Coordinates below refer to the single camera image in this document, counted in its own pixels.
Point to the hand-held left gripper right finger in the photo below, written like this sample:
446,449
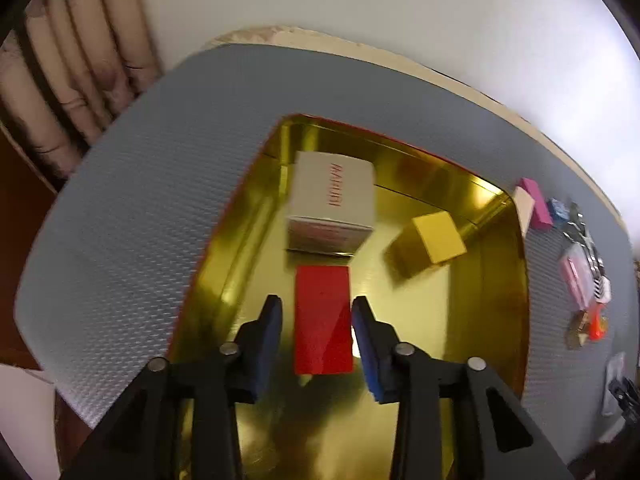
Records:
370,355

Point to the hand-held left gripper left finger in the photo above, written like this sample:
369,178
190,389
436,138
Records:
267,345

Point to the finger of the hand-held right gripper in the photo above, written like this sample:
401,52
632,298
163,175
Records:
625,395

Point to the red block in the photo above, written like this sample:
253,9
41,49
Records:
320,310

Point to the red tin box gold inside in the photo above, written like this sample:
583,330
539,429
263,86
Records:
450,335

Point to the black white zigzag eraser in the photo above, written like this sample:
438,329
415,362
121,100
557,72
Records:
601,287

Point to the pink box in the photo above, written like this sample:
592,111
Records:
575,272

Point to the yellow block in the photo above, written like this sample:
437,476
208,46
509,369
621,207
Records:
440,237

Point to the white box red print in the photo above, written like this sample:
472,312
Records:
330,195

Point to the pink block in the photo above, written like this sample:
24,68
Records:
537,205

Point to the beige block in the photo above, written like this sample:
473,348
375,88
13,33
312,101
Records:
524,210

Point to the small orange item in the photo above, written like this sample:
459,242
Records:
595,327

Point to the grey textured mat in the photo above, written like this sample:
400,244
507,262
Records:
150,185

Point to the beige patterned curtain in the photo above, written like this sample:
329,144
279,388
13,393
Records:
75,60

